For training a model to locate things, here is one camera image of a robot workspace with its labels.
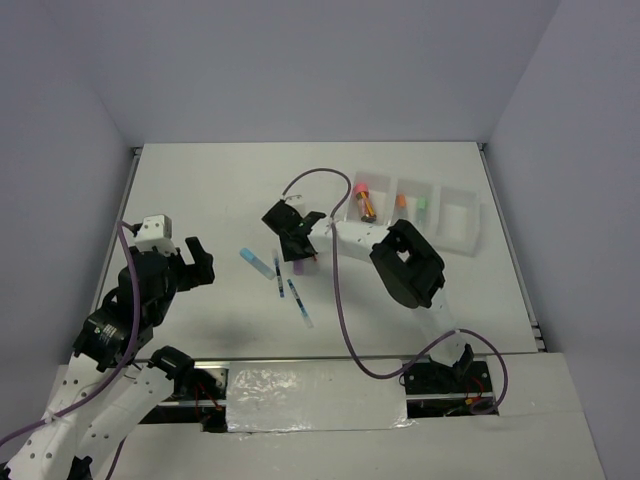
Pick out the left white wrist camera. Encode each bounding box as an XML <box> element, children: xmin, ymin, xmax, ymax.
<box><xmin>134</xmin><ymin>214</ymin><xmax>177</xmax><ymax>257</ymax></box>

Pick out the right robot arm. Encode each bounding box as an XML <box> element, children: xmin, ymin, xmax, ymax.
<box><xmin>262</xmin><ymin>200</ymin><xmax>473</xmax><ymax>391</ymax></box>

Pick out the green highlighter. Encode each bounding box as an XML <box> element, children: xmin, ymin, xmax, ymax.
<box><xmin>416</xmin><ymin>196</ymin><xmax>431</xmax><ymax>231</ymax></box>

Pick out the light blue pen refill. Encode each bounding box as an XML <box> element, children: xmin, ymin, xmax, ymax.
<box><xmin>287</xmin><ymin>279</ymin><xmax>314</xmax><ymax>329</ymax></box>

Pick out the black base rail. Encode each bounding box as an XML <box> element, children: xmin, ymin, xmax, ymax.
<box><xmin>143</xmin><ymin>359</ymin><xmax>501</xmax><ymax>434</ymax></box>

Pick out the clear three-compartment tray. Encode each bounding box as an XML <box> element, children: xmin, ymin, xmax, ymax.
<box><xmin>353</xmin><ymin>171</ymin><xmax>481</xmax><ymax>257</ymax></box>

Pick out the pink capped lead tube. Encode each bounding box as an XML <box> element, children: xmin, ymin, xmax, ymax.
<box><xmin>353</xmin><ymin>183</ymin><xmax>377</xmax><ymax>223</ymax></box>

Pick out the dark blue pen refill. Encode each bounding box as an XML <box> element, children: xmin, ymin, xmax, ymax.
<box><xmin>272</xmin><ymin>249</ymin><xmax>285</xmax><ymax>298</ymax></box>

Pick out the silver foil sheet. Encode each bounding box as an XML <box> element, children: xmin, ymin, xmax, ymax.
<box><xmin>226</xmin><ymin>360</ymin><xmax>410</xmax><ymax>433</ymax></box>

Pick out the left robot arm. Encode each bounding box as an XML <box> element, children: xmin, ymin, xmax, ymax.
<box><xmin>1</xmin><ymin>237</ymin><xmax>215</xmax><ymax>479</ymax></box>

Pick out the blue highlighter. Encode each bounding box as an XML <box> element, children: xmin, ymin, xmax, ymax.
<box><xmin>239</xmin><ymin>248</ymin><xmax>276</xmax><ymax>280</ymax></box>

